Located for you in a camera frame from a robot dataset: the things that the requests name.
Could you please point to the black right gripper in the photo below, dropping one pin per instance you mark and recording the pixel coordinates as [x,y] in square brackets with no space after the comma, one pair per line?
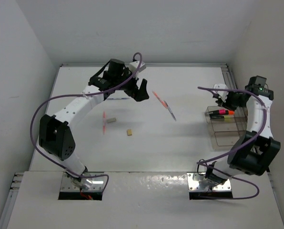
[226,103]

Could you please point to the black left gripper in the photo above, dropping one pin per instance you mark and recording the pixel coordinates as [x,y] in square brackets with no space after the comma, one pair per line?
[136,94]

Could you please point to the pink black highlighter marker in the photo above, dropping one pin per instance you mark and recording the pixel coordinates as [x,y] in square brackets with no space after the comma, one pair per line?
[218,112]

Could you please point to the yellow black highlighter marker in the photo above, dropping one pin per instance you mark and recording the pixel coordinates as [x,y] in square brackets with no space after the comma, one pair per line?
[215,117]

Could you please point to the tan eraser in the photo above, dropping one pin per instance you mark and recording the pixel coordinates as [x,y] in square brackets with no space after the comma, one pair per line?
[129,132]

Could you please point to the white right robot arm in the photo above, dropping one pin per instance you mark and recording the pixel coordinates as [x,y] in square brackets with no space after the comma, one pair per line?
[256,148]

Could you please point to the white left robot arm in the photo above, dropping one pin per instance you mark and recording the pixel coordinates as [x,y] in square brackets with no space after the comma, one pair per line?
[55,135]

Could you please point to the orange double-ended pen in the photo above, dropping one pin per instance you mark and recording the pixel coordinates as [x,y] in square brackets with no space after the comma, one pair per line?
[159,99]

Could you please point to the clear plastic organizer tray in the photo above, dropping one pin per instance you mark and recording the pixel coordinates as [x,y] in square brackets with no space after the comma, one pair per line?
[225,133]

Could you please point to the blue ballpoint pen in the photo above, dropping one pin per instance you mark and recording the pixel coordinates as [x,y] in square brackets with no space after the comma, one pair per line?
[121,98]

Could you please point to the purple double-ended pen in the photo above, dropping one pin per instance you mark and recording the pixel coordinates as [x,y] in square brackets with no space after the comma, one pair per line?
[170,111]

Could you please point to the grey white eraser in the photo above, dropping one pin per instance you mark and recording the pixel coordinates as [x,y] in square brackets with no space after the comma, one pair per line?
[111,120]

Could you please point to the pink double-ended pen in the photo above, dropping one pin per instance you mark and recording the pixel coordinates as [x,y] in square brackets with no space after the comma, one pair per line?
[104,123]

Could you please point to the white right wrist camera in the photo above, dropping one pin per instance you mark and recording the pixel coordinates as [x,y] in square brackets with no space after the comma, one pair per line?
[222,95]

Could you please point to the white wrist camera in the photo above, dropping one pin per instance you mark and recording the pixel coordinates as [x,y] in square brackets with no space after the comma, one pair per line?
[222,95]
[137,66]

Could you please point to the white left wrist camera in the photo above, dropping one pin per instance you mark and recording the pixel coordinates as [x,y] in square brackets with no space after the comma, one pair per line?
[137,66]

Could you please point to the aluminium frame rail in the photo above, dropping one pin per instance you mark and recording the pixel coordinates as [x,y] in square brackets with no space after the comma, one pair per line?
[220,65]

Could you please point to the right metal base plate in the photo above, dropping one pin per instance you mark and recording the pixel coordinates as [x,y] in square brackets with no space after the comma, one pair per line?
[198,183]

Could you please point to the metal base plate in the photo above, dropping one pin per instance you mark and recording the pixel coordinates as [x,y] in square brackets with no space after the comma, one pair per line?
[198,183]
[70,184]

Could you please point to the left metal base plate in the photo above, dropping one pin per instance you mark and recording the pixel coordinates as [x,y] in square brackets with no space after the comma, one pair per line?
[70,184]

